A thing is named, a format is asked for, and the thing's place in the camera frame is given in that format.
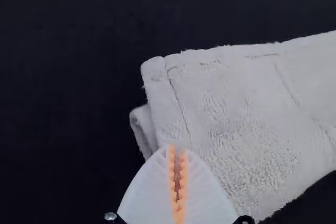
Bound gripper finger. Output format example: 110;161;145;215
103;144;180;224
178;147;256;224

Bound pale towel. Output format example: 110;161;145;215
129;29;336;222

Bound black mat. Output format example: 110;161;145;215
0;0;336;224

